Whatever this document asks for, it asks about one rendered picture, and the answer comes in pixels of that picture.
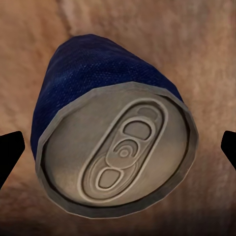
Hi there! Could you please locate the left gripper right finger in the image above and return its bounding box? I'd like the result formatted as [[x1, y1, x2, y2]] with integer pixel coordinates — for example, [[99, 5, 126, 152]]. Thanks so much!
[[221, 130, 236, 169]]

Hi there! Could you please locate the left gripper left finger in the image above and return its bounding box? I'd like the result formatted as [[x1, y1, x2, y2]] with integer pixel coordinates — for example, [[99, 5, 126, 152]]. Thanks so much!
[[0, 131, 25, 189]]

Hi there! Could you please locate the can of soda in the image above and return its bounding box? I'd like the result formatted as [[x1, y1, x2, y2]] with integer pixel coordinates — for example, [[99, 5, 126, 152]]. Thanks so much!
[[30, 34, 199, 219]]

